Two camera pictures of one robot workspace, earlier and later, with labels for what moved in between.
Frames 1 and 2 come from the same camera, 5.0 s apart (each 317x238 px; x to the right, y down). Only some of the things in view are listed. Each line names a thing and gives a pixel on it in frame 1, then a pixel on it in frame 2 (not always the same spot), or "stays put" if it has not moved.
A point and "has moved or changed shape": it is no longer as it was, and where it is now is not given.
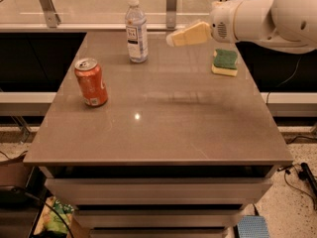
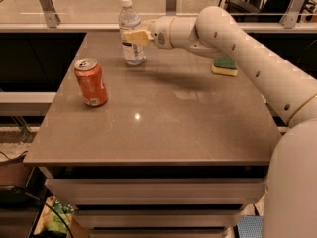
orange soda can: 92,81 stays put
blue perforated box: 253,226 stays put
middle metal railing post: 171,6 stays put
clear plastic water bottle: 136,32 has moved or changed shape
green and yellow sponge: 225,62 stays put
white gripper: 222,22 to 160,32
